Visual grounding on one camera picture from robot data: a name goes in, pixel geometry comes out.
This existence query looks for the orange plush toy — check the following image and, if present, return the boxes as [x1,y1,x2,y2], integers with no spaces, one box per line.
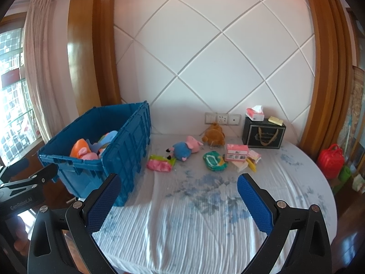
[70,139,92,159]

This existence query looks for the green oval toy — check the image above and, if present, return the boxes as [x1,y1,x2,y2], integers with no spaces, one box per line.
[202,151,228,172]

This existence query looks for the beige curtain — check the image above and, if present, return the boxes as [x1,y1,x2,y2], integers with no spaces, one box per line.
[23,0,57,145]

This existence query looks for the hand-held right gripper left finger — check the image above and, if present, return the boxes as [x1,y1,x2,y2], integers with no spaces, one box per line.
[27,173,122,274]

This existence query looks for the black gift bag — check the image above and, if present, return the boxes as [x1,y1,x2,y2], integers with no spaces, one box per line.
[242,116,286,149]

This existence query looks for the small pink packet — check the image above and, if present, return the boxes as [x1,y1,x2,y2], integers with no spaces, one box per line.
[247,150,262,164]

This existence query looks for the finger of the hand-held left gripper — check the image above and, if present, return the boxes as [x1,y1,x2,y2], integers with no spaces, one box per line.
[0,158,30,182]
[0,163,58,195]

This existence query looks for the wall hanging scroll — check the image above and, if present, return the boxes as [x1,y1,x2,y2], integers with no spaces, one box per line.
[342,66,365,177]

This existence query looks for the brown teddy bear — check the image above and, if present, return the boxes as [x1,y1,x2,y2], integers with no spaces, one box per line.
[201,122,226,147]

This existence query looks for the pink cardboard box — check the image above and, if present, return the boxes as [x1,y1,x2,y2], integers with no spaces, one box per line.
[224,144,249,162]

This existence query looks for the light blue toy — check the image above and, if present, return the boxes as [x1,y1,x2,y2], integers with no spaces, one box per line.
[90,130,119,152]

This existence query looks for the red plastic container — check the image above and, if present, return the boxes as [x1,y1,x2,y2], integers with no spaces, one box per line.
[316,144,344,180]

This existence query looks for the window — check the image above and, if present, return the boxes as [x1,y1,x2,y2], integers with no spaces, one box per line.
[0,11,44,166]

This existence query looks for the pink plush toy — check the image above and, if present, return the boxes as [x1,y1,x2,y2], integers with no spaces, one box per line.
[80,148,100,161]

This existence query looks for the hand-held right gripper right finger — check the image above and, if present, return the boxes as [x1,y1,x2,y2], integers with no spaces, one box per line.
[237,173,333,274]

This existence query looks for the blue and pink pig plush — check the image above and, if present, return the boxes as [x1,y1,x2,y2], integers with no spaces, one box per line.
[166,135,203,162]

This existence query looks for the red and white tissue box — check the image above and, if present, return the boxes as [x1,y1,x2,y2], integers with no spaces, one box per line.
[245,105,265,122]

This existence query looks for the blue plastic crate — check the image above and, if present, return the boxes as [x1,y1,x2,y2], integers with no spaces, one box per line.
[38,101,151,207]

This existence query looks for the pink pad packet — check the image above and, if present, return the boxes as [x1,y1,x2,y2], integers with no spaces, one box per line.
[147,155,176,173]

